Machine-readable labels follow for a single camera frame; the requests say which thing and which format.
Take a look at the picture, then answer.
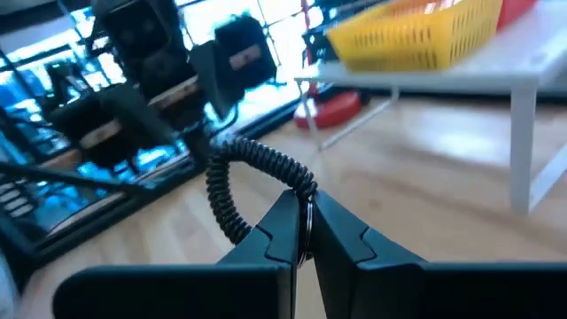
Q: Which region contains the black coil keychain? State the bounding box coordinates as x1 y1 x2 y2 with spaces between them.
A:
205 136 318 267

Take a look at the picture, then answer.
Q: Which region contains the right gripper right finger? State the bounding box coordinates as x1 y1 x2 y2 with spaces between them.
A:
309 190 567 319

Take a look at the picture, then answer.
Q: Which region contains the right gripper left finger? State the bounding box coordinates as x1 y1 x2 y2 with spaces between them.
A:
52 189 300 319

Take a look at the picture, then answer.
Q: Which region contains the yellow plastic basket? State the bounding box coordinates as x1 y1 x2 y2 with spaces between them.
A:
326 0 505 73

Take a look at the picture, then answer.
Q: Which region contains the red desk lamp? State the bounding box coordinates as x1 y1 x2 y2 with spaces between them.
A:
293 0 365 131

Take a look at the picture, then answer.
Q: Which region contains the black plastic basket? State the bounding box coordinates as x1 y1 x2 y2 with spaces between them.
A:
302 25 343 66

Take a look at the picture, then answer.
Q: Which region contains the white perforated metal shelf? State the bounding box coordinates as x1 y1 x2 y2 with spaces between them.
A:
293 0 567 218

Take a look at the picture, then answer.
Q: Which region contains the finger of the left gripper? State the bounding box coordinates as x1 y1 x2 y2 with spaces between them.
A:
100 83 175 151
190 39 237 120

